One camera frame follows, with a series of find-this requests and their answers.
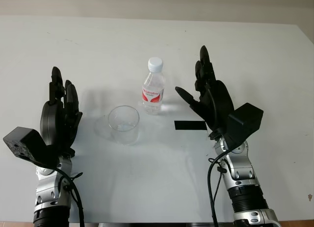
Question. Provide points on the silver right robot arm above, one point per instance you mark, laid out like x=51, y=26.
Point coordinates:
x=243, y=173

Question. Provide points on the clear plastic water bottle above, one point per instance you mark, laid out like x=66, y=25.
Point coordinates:
x=152, y=94

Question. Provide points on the clear plastic cup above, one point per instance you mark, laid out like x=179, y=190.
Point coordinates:
x=125, y=133

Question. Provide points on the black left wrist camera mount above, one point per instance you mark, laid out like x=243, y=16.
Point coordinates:
x=24, y=143

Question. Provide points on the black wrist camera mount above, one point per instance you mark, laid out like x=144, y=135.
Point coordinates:
x=246, y=121
x=24, y=143

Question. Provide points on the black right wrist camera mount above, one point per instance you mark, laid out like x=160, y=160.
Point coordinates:
x=246, y=121

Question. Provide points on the black tape strip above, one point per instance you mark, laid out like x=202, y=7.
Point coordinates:
x=190, y=125

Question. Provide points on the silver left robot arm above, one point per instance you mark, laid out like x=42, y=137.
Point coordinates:
x=47, y=187

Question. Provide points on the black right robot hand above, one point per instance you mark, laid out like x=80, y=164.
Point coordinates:
x=220, y=101

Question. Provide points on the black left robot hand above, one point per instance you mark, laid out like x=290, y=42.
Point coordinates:
x=49, y=121

